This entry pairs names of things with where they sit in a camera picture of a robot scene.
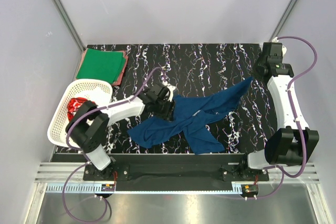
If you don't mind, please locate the blue t shirt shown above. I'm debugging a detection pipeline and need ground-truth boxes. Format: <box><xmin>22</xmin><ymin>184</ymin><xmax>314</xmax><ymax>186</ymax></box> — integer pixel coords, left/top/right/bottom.
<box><xmin>128</xmin><ymin>77</ymin><xmax>253</xmax><ymax>154</ymax></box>

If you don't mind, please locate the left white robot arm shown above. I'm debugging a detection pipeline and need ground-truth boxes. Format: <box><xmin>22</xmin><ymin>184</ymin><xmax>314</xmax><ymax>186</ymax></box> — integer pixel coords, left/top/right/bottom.
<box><xmin>66</xmin><ymin>82</ymin><xmax>176</xmax><ymax>180</ymax></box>

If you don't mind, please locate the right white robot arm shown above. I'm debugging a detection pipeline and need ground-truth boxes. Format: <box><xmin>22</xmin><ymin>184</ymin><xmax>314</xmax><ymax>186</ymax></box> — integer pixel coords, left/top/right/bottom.
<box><xmin>238</xmin><ymin>41</ymin><xmax>319</xmax><ymax>180</ymax></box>

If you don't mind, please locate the folded pink t shirt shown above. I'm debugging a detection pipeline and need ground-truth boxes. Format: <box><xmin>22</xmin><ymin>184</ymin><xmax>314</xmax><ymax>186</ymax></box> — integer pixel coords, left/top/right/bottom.
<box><xmin>80</xmin><ymin>48</ymin><xmax>129</xmax><ymax>86</ymax></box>

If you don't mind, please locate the white plastic laundry basket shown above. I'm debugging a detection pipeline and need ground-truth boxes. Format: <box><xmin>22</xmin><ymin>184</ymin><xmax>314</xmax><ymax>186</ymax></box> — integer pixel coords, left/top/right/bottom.
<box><xmin>47</xmin><ymin>79</ymin><xmax>113</xmax><ymax>147</ymax></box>

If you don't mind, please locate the red and white t shirt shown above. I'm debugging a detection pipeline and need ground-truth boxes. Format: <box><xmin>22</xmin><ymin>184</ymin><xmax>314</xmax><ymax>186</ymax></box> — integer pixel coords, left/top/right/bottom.
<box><xmin>67</xmin><ymin>97</ymin><xmax>88</xmax><ymax>122</ymax></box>

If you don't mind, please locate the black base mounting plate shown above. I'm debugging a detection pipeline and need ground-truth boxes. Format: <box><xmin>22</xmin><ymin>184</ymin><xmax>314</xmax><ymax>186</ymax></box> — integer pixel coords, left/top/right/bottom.
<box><xmin>83</xmin><ymin>154</ymin><xmax>269</xmax><ymax>182</ymax></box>

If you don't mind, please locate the left small electronics board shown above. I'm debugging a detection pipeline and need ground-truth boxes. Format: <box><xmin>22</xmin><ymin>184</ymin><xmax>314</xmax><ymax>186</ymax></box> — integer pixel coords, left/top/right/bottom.
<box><xmin>101</xmin><ymin>184</ymin><xmax>116</xmax><ymax>191</ymax></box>

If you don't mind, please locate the small electronics board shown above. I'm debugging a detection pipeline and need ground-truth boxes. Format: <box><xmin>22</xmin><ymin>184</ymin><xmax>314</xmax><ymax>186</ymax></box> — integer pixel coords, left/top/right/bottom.
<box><xmin>243</xmin><ymin>184</ymin><xmax>259</xmax><ymax>193</ymax></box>
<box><xmin>101</xmin><ymin>184</ymin><xmax>116</xmax><ymax>191</ymax></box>

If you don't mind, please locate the right small electronics board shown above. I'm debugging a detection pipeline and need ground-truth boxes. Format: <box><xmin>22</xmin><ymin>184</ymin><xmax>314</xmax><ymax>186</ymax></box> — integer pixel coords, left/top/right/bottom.
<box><xmin>243</xmin><ymin>184</ymin><xmax>259</xmax><ymax>193</ymax></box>

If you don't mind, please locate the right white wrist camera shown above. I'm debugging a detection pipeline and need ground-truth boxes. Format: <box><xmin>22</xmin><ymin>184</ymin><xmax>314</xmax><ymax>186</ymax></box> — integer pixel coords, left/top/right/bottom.
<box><xmin>271</xmin><ymin>36</ymin><xmax>288</xmax><ymax>57</ymax></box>

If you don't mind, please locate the right aluminium frame post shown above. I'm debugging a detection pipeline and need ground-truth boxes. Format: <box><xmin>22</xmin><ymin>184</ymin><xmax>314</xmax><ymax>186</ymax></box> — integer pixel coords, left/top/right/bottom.
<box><xmin>269</xmin><ymin>0</ymin><xmax>299</xmax><ymax>41</ymax></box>

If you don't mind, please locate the aluminium frame post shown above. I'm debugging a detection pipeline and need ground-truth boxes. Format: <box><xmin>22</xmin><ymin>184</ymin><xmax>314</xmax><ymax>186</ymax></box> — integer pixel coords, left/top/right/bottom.
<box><xmin>269</xmin><ymin>0</ymin><xmax>299</xmax><ymax>41</ymax></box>
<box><xmin>52</xmin><ymin>0</ymin><xmax>86</xmax><ymax>51</ymax></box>

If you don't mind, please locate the left aluminium frame post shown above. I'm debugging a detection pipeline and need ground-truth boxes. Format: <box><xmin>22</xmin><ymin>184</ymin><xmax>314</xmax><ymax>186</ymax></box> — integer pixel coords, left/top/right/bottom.
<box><xmin>52</xmin><ymin>0</ymin><xmax>86</xmax><ymax>51</ymax></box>

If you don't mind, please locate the white slotted cable duct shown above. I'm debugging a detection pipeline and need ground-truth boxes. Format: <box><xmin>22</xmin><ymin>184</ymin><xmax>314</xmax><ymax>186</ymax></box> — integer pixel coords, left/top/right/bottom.
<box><xmin>46</xmin><ymin>183</ymin><xmax>243</xmax><ymax>195</ymax></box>

